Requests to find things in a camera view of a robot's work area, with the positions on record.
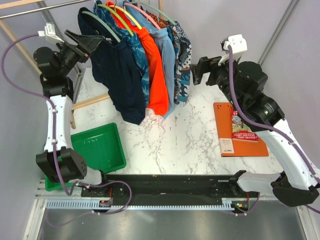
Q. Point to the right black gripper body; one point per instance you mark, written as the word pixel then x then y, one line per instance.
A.
pixel 210 65

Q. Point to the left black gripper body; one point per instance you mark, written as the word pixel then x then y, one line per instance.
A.
pixel 81 52

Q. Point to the navy blue shorts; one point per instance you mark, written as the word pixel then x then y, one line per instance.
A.
pixel 114 66

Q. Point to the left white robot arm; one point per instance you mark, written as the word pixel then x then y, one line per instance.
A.
pixel 58 90

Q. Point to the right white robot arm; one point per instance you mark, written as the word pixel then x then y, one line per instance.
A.
pixel 242 84

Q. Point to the patterned grey orange shorts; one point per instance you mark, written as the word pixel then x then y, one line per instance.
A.
pixel 183 58

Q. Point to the blue patterned hanging shorts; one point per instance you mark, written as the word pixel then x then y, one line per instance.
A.
pixel 140 58

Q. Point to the lime green hanger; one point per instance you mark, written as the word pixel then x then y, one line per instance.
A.
pixel 113 20

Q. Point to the light blue hanging shorts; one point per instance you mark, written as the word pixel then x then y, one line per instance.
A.
pixel 166 50

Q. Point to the yellow hanger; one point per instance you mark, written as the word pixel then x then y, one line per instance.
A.
pixel 128 15

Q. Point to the orange hanging shorts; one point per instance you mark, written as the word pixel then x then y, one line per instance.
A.
pixel 158 94

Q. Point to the pink hanger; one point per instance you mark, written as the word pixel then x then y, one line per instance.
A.
pixel 144 14

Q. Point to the mint green loaded hanger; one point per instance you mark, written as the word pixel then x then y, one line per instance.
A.
pixel 159 8

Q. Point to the orange notebook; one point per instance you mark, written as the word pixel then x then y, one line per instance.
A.
pixel 231 147

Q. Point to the red green children's book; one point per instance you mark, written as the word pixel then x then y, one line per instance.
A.
pixel 239 130

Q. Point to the green plastic tray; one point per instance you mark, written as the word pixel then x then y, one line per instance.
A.
pixel 95 153

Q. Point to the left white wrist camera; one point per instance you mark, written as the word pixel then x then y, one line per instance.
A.
pixel 49 34

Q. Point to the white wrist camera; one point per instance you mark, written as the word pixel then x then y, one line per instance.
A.
pixel 49 34
pixel 238 45

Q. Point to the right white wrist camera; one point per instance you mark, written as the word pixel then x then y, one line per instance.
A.
pixel 238 45

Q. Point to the metal clothes rail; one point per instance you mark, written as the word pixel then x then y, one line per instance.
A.
pixel 42 9

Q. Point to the wooden clothes rack frame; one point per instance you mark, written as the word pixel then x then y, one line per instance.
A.
pixel 47 16

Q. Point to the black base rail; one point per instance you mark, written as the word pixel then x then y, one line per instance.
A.
pixel 172 190

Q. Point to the white slotted cable duct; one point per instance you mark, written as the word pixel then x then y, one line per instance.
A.
pixel 104 205

